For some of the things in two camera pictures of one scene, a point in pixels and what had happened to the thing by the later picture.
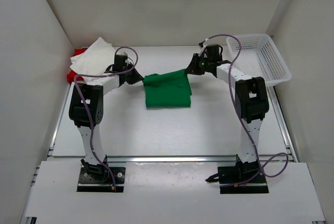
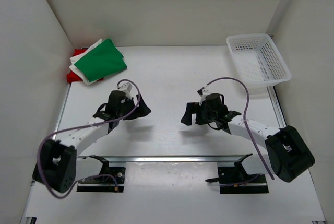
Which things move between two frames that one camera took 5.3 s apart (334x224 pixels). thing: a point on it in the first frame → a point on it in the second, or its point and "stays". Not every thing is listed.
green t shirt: [168, 90] → [104, 60]
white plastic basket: [259, 58] stays
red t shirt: [72, 74] stays
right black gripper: [194, 68] → [194, 108]
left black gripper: [136, 77] → [141, 110]
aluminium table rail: [173, 159] stays
